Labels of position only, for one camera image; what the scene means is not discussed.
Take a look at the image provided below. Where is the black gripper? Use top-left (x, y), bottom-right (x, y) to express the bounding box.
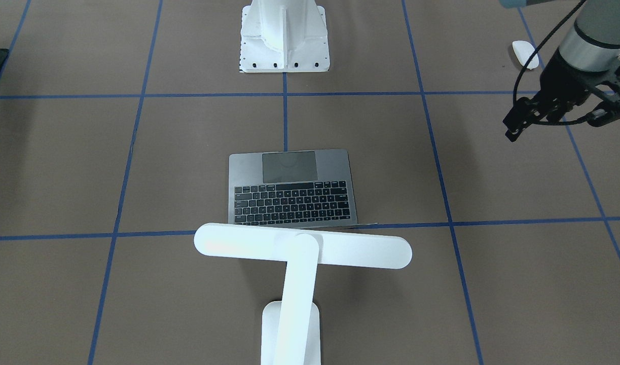
top-left (503, 51), bottom-right (620, 142)

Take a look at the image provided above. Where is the grey laptop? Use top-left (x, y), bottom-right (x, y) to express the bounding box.
top-left (227, 149), bottom-right (361, 229)

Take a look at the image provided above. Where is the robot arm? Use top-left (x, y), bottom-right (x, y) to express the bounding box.
top-left (503, 1), bottom-right (620, 142)

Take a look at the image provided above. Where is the white computer mouse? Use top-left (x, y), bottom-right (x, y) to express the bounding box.
top-left (512, 40), bottom-right (539, 70)

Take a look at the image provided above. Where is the white desk lamp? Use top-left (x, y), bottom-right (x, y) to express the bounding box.
top-left (194, 223), bottom-right (413, 364)

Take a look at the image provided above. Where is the white camera mast pedestal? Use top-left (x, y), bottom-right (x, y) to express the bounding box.
top-left (239, 1), bottom-right (331, 72)

